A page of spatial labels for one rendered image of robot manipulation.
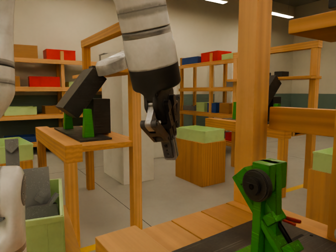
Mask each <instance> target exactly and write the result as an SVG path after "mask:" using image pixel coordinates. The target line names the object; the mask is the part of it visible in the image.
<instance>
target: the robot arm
mask: <svg viewBox="0 0 336 252"><path fill-rule="evenodd" d="M113 1H114V4H115V8H116V13H117V17H118V22H119V26H120V30H121V34H122V40H123V50H124V51H121V52H119V53H116V54H114V55H112V56H109V57H107V58H105V59H103V60H100V61H98V62H97V63H96V65H95V67H96V71H97V74H98V76H99V77H100V76H107V75H111V74H114V73H117V72H120V71H123V70H125V69H128V72H129V76H130V80H131V84H132V88H133V90H134V91H135V92H137V93H140V94H142V95H143V97H144V109H145V111H146V113H147V115H146V120H141V121H140V128H141V129H142V130H143V131H144V132H145V133H146V134H147V135H148V136H149V138H150V139H151V140H152V141H153V142H154V143H157V142H161V146H162V151H163V155H164V158H165V160H176V159H177V157H178V155H179V151H178V146H177V141H176V137H175V136H176V135H177V129H176V128H179V125H180V124H179V121H180V99H181V97H180V95H179V94H174V90H173V87H175V86H177V85H178V84H179V83H180V82H181V75H180V69H179V63H178V57H177V51H176V45H175V40H174V37H173V34H172V30H171V26H170V25H169V24H170V20H169V15H168V9H167V3H166V0H113ZM14 11H15V0H0V119H1V117H2V116H3V114H4V113H5V112H6V110H7V109H8V107H9V106H10V104H11V102H12V100H13V98H14V96H15V60H14ZM2 217H5V219H4V220H2V221H1V222H0V252H27V240H26V177H25V173H24V171H23V169H22V168H21V167H20V166H17V165H8V166H0V218H2Z"/></svg>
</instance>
